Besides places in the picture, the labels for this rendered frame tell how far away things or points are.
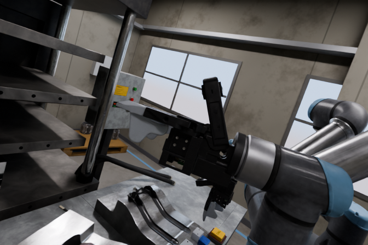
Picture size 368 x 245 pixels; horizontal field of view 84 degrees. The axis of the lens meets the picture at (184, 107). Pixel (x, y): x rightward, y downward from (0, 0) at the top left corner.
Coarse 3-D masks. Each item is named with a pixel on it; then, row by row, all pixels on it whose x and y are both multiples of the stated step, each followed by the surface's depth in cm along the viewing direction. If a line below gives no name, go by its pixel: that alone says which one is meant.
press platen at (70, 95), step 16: (0, 64) 125; (0, 80) 88; (16, 80) 97; (32, 80) 109; (48, 80) 123; (0, 96) 81; (16, 96) 85; (32, 96) 92; (48, 96) 95; (64, 96) 102; (80, 96) 109
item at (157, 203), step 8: (136, 192) 100; (152, 192) 107; (136, 200) 98; (144, 208) 95; (160, 208) 102; (144, 216) 92; (168, 216) 100; (152, 224) 91; (176, 224) 96; (160, 232) 88; (168, 240) 85; (176, 240) 85
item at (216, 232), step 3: (216, 228) 110; (213, 231) 106; (216, 231) 107; (219, 231) 108; (213, 234) 105; (216, 234) 105; (219, 234) 106; (222, 234) 107; (216, 237) 104; (219, 237) 104; (222, 237) 104; (219, 240) 103
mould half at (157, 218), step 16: (128, 192) 112; (144, 192) 103; (160, 192) 109; (96, 208) 99; (112, 208) 96; (128, 208) 89; (112, 224) 93; (128, 224) 88; (144, 224) 88; (160, 224) 92; (192, 224) 98; (128, 240) 88; (144, 240) 83; (160, 240) 83; (192, 240) 88
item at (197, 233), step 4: (192, 232) 89; (196, 232) 90; (200, 232) 90; (192, 236) 89; (196, 236) 88; (200, 236) 89; (204, 236) 91; (196, 240) 88; (200, 240) 88; (204, 240) 88; (208, 240) 89; (200, 244) 87; (204, 244) 86; (208, 244) 88
